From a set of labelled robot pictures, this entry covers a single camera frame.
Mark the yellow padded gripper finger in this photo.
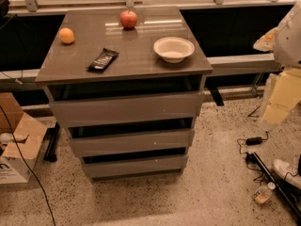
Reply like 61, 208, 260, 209
258, 68, 301, 131

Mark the grey drawer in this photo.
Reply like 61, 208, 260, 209
82, 155, 188, 178
70, 129, 195, 157
50, 92, 203, 128

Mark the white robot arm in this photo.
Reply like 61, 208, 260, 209
253, 1, 301, 131

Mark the grey bottom drawer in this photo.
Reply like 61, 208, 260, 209
82, 155, 188, 178

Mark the grey drawer cabinet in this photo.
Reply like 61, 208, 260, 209
35, 5, 214, 183

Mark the grey top drawer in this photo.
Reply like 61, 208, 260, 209
50, 92, 203, 128

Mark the black power adapter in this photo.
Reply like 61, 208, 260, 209
246, 137, 262, 146

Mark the white sneaker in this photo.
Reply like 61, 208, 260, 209
272, 159, 301, 189

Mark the plastic water bottle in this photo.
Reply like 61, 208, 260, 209
253, 182, 276, 204

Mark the white paper bowl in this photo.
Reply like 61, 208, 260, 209
153, 37, 195, 63

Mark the red apple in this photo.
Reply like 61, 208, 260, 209
119, 10, 137, 29

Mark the black snack bar wrapper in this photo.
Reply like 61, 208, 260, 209
87, 48, 119, 72

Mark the orange fruit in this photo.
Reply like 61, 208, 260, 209
59, 28, 75, 44

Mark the black stand foot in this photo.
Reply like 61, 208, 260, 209
43, 123, 60, 162

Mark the brown cardboard box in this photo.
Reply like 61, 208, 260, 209
0, 92, 47, 184

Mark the black floor rail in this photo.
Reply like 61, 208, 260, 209
246, 153, 301, 225

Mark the black floor cable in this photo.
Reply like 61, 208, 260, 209
0, 105, 57, 226

